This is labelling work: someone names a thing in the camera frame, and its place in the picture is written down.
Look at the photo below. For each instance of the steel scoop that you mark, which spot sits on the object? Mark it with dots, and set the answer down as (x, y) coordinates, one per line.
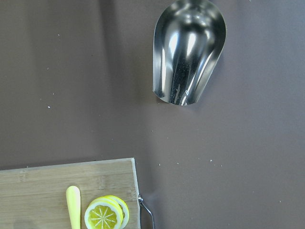
(189, 38)

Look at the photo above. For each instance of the lemon slice behind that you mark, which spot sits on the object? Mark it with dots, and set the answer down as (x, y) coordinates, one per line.
(124, 207)

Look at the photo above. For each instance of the yellow plastic knife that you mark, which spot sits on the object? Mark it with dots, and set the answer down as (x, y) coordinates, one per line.
(73, 198)

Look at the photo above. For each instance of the bamboo cutting board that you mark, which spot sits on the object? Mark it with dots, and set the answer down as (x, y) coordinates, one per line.
(35, 197)

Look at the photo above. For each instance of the lemon slice near handle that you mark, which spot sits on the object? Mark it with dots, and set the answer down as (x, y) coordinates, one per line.
(103, 213)

